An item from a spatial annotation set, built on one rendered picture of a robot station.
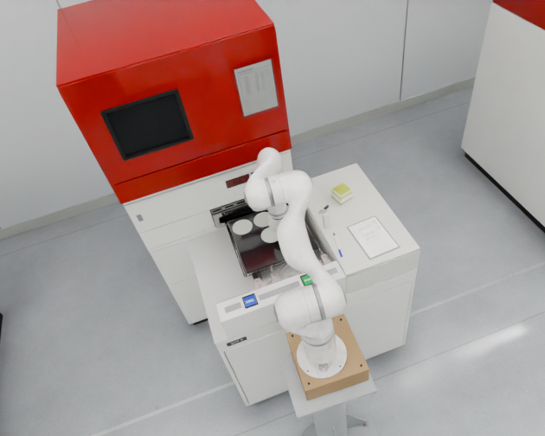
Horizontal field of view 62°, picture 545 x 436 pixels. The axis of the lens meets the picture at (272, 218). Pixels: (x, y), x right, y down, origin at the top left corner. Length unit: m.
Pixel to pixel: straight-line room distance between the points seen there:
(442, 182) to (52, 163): 3.00
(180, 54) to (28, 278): 2.57
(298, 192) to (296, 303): 0.35
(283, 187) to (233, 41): 0.61
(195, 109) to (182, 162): 0.26
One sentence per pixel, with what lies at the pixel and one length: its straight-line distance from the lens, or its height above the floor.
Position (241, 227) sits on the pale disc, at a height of 0.90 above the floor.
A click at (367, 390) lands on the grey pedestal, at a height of 0.82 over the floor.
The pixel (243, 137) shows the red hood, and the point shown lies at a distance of 1.99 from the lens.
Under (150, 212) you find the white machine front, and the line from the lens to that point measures 2.21.
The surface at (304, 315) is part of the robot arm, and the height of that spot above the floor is 1.31.
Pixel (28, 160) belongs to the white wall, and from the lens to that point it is 3.85.
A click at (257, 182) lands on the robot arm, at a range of 1.48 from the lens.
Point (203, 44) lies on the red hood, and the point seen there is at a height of 1.81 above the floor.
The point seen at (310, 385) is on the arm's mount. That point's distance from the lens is 1.77.
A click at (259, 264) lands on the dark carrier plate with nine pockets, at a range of 2.09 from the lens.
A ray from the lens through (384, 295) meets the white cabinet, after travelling 2.20.
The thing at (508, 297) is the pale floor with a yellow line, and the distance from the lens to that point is 3.16.
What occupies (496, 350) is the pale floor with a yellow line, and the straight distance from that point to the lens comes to 2.95.
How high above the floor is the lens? 2.55
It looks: 47 degrees down
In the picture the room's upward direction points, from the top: 12 degrees counter-clockwise
